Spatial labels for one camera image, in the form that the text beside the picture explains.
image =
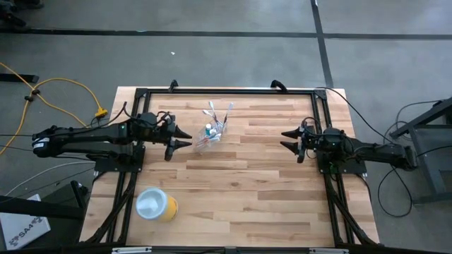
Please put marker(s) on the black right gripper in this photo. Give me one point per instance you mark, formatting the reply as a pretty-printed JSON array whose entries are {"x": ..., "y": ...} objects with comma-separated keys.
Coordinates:
[{"x": 306, "y": 143}]

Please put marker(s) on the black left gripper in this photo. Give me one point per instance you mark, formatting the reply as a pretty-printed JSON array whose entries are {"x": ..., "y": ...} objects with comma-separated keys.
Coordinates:
[{"x": 166, "y": 135}]

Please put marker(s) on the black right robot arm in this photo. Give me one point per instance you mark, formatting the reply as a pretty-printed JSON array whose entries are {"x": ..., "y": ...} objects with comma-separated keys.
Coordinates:
[{"x": 370, "y": 151}]

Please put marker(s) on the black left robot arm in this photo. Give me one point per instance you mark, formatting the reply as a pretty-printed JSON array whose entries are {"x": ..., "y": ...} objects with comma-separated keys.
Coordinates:
[{"x": 88, "y": 137}]

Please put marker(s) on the clear acrylic organizer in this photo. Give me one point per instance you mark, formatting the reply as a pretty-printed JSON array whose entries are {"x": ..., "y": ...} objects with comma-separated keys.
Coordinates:
[{"x": 208, "y": 137}]

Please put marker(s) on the yellow white wipes canister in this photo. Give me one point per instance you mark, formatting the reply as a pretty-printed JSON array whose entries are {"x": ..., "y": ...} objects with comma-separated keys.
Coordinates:
[{"x": 155, "y": 204}]

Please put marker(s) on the black metal stand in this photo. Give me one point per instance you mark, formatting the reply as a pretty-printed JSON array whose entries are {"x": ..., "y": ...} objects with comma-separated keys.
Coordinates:
[{"x": 432, "y": 169}]

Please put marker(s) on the black side desk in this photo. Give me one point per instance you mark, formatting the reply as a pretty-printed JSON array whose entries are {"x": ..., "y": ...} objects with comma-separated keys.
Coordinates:
[{"x": 42, "y": 210}]

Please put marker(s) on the black floor bar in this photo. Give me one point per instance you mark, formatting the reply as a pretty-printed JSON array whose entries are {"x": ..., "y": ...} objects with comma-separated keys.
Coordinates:
[{"x": 17, "y": 78}]

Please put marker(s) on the white printed box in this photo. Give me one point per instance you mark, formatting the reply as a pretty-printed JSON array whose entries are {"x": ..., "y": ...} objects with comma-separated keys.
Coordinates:
[{"x": 21, "y": 229}]

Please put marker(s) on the dark floor object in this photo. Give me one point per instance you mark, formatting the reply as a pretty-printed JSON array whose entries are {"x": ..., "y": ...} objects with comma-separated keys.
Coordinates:
[{"x": 14, "y": 12}]

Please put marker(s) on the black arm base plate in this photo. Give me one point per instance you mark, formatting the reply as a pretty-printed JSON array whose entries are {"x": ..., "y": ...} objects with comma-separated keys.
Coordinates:
[
  {"x": 116, "y": 165},
  {"x": 347, "y": 168}
]

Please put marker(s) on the black aluminium table frame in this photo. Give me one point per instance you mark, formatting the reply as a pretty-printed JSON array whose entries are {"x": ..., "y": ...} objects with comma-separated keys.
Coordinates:
[{"x": 247, "y": 91}]

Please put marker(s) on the silver aluminium bracket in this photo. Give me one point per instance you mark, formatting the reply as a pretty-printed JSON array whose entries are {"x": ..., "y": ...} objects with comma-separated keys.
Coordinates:
[
  {"x": 131, "y": 250},
  {"x": 328, "y": 250}
]

